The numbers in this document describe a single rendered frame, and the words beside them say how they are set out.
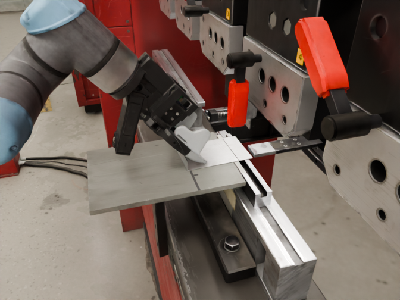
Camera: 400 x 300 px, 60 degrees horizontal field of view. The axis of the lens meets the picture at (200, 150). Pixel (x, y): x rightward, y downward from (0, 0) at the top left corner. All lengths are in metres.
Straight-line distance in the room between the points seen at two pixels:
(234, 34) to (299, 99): 0.20
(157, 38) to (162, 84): 0.89
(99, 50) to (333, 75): 0.34
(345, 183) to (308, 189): 1.95
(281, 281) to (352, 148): 0.30
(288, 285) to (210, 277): 0.13
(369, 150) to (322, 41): 0.09
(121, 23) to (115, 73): 0.90
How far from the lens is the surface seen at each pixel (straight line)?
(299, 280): 0.57
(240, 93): 0.43
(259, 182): 0.62
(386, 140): 0.27
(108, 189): 0.61
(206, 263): 0.64
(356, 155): 0.30
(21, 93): 0.46
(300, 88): 0.36
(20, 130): 0.42
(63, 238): 2.00
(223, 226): 0.66
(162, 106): 0.56
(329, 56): 0.27
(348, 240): 2.02
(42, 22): 0.51
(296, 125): 0.37
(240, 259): 0.61
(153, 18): 1.42
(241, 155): 0.67
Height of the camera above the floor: 1.37
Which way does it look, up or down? 33 degrees down
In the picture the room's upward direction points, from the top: straight up
